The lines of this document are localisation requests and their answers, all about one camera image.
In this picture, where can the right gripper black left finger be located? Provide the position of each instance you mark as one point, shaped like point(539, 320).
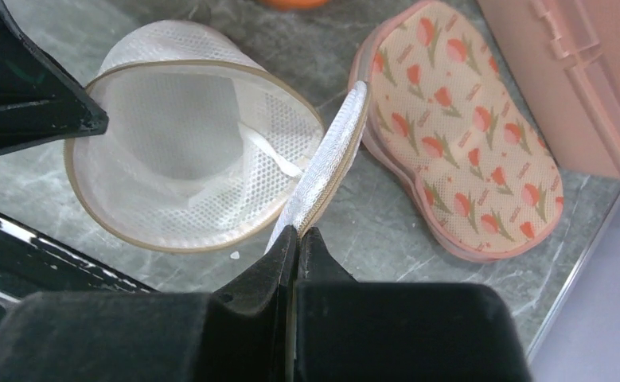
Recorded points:
point(241, 332)

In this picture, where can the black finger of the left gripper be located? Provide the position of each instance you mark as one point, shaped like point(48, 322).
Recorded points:
point(40, 101)

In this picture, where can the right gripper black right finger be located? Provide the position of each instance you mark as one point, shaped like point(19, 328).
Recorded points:
point(349, 330)

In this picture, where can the floral mesh laundry bag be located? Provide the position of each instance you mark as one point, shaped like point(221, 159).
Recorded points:
point(442, 120)

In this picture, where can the orange plastic bin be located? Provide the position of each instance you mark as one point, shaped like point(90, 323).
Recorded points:
point(294, 4)

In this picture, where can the pink plastic storage box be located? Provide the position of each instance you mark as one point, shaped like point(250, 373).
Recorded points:
point(565, 57)

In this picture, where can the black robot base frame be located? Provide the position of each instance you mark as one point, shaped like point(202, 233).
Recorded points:
point(31, 262)

